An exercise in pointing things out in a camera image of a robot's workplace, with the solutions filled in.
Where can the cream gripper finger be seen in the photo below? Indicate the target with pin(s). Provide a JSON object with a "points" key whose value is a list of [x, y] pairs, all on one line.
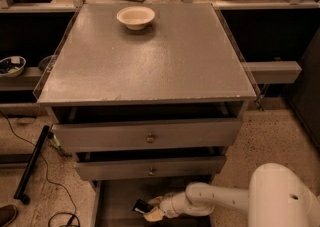
{"points": [[154, 215], [156, 201]]}

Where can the white paper bowl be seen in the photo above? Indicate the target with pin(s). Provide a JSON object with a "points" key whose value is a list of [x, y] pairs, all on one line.
{"points": [[136, 17]]}

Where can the dark shoe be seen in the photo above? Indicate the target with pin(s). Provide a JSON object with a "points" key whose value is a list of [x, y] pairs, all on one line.
{"points": [[8, 214]]}

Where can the top grey drawer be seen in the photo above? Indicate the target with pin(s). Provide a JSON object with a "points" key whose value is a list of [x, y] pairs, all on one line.
{"points": [[94, 137]]}

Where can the middle grey drawer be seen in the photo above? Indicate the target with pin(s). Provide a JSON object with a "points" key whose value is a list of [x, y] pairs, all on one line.
{"points": [[150, 168]]}

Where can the black bar on floor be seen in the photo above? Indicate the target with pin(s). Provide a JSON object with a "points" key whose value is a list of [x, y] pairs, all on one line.
{"points": [[20, 191]]}

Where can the grey drawer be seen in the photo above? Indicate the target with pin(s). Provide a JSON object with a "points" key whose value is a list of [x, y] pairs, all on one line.
{"points": [[116, 200], [150, 168], [94, 137]]}

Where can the grey side shelf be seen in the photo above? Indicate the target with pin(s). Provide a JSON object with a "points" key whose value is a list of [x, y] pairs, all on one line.
{"points": [[275, 72]]}

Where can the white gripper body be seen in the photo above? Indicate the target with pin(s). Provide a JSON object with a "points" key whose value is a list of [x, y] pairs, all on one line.
{"points": [[167, 205]]}

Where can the bottom grey drawer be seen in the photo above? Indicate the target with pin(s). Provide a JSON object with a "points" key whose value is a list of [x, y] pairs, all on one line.
{"points": [[116, 200]]}

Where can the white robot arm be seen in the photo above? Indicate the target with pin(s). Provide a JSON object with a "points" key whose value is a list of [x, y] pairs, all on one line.
{"points": [[276, 197]]}

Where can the grey drawer cabinet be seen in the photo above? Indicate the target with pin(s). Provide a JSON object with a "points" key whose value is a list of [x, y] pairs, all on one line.
{"points": [[183, 66]]}

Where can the blueberry rxbar dark wrapper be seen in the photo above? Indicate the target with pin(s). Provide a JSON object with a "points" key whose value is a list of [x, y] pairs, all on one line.
{"points": [[142, 207]]}

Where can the white bowl with items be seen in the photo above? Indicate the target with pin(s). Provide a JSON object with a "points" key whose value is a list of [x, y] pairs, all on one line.
{"points": [[12, 66]]}

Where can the dark glass bowl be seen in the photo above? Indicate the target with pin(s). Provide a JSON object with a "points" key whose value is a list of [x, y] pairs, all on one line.
{"points": [[47, 63]]}

